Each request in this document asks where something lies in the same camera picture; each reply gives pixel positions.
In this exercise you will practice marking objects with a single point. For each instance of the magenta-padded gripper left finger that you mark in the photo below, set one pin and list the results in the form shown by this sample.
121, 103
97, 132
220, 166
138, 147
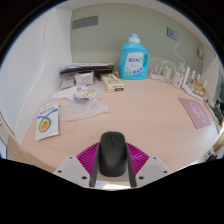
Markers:
83, 160

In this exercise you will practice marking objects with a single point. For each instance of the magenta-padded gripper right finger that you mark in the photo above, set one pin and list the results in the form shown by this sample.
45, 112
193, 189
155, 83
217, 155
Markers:
140, 160

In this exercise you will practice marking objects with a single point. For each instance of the black computer mouse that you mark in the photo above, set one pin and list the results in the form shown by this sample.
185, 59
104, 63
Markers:
112, 153

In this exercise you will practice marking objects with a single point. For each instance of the pink mouse pad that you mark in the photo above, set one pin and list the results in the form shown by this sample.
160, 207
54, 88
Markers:
196, 112

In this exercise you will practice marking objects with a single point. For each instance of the yellow rubber band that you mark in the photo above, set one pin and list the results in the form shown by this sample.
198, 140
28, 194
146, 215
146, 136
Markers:
64, 126

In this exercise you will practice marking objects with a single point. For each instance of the clear plastic bag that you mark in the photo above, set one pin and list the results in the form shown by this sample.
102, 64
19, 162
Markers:
83, 109

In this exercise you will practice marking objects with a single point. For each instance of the white blue yellow packet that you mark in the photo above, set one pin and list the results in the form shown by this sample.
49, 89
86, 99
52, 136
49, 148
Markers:
47, 121

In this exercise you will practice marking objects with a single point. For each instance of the small blue yellow packet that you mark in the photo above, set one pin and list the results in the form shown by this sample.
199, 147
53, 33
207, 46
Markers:
85, 95

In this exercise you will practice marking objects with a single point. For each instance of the silver foil packet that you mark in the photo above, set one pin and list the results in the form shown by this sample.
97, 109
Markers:
84, 78
66, 82

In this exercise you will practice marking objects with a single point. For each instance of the beige cardboard box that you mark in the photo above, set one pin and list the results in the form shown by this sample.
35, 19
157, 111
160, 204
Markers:
112, 82

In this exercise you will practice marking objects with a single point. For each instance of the white router with antennas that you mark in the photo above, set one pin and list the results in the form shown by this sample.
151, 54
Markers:
187, 87

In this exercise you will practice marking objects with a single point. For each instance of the clear bottle with white label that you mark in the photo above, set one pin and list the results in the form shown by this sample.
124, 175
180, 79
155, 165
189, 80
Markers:
178, 80

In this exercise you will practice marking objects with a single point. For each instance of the black zip pouch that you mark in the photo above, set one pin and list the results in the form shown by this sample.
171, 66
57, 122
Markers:
219, 110

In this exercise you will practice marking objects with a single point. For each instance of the blue detergent bottle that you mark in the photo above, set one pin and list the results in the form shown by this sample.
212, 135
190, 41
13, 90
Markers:
134, 63

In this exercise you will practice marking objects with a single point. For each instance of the white desk shelf unit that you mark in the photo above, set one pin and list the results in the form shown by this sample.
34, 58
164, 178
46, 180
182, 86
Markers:
33, 66

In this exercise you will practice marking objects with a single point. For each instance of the white wall charger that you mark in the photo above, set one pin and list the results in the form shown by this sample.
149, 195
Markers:
200, 52

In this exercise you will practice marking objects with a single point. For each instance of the grey wall socket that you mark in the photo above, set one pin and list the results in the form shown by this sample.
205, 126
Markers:
172, 33

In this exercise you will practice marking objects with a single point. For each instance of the grey wall plate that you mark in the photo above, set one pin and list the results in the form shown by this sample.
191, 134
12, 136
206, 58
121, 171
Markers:
85, 22

